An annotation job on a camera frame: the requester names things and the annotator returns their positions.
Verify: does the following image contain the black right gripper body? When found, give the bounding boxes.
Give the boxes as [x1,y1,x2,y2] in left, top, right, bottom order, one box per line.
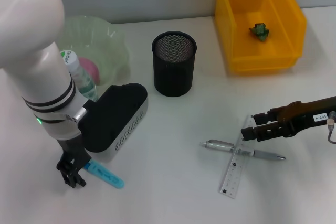
[277,95,336,138]

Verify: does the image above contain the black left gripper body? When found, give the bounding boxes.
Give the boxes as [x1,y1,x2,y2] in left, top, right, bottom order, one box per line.
[57,135,92,173]

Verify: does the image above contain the blue capped scissors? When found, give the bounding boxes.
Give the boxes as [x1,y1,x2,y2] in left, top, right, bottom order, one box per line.
[83,159,124,190]

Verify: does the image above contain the clear plastic water bottle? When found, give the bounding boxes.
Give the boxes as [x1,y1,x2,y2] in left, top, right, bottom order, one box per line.
[59,50,99,102]

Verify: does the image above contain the small green toy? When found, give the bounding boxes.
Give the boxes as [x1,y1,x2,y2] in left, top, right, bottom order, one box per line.
[248,22,271,42]

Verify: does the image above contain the pink peach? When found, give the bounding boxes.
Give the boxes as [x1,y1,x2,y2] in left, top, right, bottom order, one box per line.
[78,57,101,86]

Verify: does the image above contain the grey ballpoint pen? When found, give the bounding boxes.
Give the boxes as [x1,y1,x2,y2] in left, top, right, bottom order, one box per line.
[199,139,287,162]

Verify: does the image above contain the transparent plastic ruler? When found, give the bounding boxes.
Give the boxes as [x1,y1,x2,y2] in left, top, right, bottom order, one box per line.
[219,114,263,199]

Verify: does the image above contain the black mesh pen holder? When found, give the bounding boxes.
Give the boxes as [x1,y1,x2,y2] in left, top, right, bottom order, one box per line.
[151,31,197,98]

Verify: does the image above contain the pale green glass fruit plate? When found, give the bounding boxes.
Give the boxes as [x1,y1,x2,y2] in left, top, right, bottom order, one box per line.
[56,16,132,93]

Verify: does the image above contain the yellow plastic bin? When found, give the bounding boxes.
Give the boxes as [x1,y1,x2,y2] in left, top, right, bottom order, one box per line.
[215,0,307,74]

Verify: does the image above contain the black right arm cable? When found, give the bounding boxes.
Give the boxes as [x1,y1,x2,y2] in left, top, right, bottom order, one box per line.
[326,112,336,145]

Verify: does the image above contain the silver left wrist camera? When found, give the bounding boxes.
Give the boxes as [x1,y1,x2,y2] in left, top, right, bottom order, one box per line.
[78,82,150,162]

